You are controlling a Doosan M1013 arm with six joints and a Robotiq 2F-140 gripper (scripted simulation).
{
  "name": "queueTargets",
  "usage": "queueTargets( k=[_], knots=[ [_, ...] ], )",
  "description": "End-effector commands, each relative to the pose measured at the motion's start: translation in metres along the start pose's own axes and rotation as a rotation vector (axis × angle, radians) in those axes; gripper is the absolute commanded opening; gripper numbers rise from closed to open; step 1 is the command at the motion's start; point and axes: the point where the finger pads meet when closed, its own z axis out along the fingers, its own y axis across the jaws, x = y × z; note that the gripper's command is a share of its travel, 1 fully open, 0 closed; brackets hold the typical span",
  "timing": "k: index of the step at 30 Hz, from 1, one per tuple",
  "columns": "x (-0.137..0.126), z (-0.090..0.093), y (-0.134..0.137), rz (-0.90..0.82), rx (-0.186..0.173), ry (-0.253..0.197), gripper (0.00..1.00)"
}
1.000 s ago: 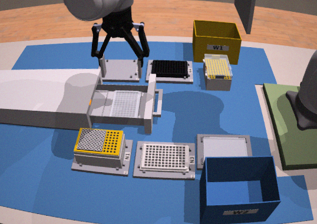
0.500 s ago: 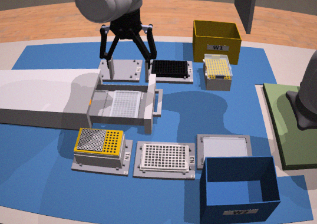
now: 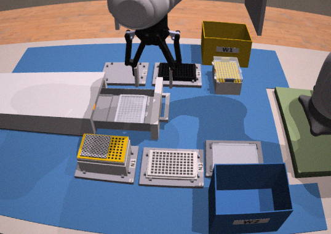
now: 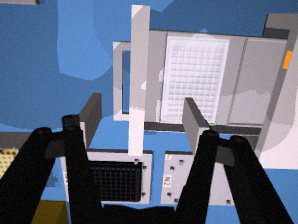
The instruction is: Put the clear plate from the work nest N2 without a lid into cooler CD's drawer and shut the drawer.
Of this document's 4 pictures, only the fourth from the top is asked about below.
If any olive-brown open-top bin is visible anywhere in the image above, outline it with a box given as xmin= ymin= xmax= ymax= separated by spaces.
xmin=32 ymin=200 xmax=69 ymax=224

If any blue bench mat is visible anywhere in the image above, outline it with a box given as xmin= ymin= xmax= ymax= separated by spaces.
xmin=0 ymin=0 xmax=298 ymax=224

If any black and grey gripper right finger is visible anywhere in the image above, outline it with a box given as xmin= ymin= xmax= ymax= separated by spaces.
xmin=171 ymin=97 xmax=294 ymax=224

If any black multi-well plate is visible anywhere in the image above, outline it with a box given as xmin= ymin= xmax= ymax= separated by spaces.
xmin=89 ymin=160 xmax=142 ymax=202

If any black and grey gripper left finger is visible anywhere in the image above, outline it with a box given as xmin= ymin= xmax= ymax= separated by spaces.
xmin=0 ymin=93 xmax=107 ymax=224

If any clear multiwell plate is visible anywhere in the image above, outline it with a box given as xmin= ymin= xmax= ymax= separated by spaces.
xmin=161 ymin=36 xmax=230 ymax=123

